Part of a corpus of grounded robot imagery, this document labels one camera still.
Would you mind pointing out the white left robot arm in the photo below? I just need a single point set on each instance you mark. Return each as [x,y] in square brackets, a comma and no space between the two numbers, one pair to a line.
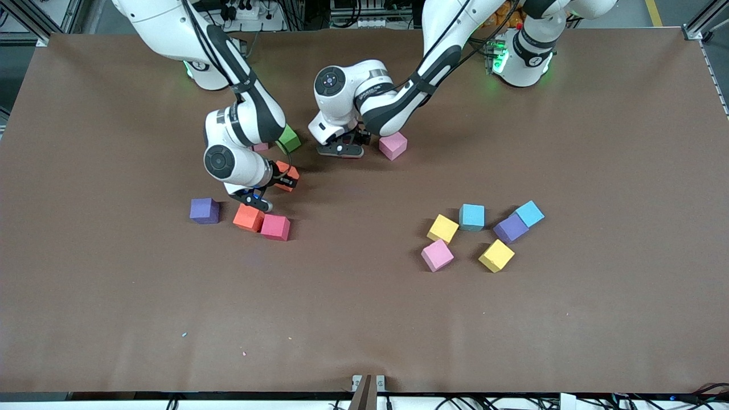
[398,102]

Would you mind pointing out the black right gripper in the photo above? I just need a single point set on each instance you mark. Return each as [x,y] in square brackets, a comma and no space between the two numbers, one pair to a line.
[279,177]

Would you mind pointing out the orange foam cube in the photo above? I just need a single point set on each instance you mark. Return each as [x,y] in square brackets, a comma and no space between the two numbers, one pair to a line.
[286,168]
[248,218]

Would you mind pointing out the green foam cube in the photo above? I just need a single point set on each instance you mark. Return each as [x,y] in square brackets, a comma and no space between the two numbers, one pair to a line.
[290,139]

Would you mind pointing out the white power strip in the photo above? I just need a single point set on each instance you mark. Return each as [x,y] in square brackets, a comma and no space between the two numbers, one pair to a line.
[256,14]

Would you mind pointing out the pink foam cube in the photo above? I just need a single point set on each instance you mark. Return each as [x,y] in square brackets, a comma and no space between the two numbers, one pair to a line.
[437,255]
[260,147]
[393,147]

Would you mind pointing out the yellow foam cube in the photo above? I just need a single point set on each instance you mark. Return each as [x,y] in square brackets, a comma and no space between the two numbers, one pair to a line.
[442,228]
[496,255]

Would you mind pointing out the purple foam cube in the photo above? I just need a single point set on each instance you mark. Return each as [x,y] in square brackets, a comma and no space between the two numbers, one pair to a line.
[510,228]
[204,210]

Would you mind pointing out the red foam cube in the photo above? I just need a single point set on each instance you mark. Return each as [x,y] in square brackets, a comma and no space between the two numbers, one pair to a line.
[275,227]

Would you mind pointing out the metal table edge bracket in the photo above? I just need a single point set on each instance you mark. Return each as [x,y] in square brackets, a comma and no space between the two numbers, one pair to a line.
[368,388]

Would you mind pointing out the pile of orange items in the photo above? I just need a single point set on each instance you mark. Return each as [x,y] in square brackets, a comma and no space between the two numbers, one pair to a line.
[510,17]

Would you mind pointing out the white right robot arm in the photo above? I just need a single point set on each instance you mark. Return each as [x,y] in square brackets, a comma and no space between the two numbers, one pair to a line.
[171,28]

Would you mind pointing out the cyan foam cube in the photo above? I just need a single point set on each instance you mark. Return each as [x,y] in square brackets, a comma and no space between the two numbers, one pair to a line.
[530,213]
[471,217]

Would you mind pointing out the aluminium frame post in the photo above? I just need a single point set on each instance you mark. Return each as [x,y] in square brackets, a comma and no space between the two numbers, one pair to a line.
[34,17]
[706,23]

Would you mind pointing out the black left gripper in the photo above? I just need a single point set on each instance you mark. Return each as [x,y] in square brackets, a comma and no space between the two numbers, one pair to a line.
[361,137]

